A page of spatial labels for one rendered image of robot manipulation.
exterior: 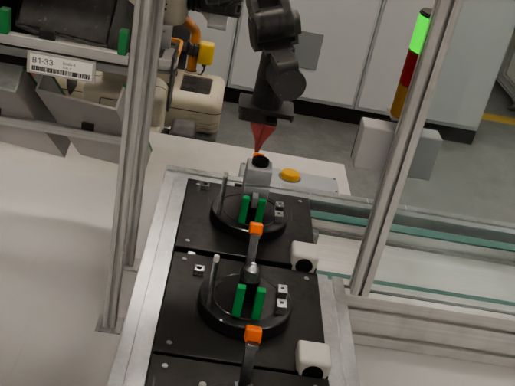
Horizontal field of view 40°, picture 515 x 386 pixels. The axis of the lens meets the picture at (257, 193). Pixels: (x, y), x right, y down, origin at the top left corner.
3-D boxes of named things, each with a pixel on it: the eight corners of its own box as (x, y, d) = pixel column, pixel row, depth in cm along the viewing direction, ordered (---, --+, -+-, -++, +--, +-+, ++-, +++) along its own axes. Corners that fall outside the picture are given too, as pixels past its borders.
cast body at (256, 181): (241, 183, 127) (248, 148, 124) (266, 187, 127) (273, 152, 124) (241, 206, 120) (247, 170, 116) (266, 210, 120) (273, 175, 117)
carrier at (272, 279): (172, 260, 115) (182, 194, 109) (315, 282, 117) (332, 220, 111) (150, 362, 94) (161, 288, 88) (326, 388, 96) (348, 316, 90)
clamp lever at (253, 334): (235, 382, 87) (245, 323, 86) (251, 384, 87) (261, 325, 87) (236, 394, 84) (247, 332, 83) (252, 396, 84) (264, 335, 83)
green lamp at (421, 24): (406, 43, 102) (415, 10, 99) (439, 49, 102) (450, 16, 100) (412, 53, 97) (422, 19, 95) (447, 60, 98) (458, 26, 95)
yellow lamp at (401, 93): (387, 106, 106) (396, 76, 104) (419, 112, 107) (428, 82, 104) (392, 119, 102) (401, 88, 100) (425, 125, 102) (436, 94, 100)
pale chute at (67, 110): (79, 154, 133) (86, 132, 135) (145, 171, 132) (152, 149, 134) (34, 89, 106) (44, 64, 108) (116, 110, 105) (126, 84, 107)
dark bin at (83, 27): (83, 57, 122) (93, 15, 122) (155, 74, 121) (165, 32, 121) (14, 25, 94) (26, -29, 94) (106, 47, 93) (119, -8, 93)
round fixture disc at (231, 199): (212, 194, 133) (214, 185, 132) (285, 206, 134) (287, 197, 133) (206, 233, 120) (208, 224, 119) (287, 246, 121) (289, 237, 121)
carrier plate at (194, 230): (187, 187, 138) (188, 177, 137) (306, 207, 139) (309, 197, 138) (172, 255, 117) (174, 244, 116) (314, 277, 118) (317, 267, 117)
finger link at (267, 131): (268, 161, 132) (279, 116, 127) (231, 155, 131) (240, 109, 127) (268, 145, 138) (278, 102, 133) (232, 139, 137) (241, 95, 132)
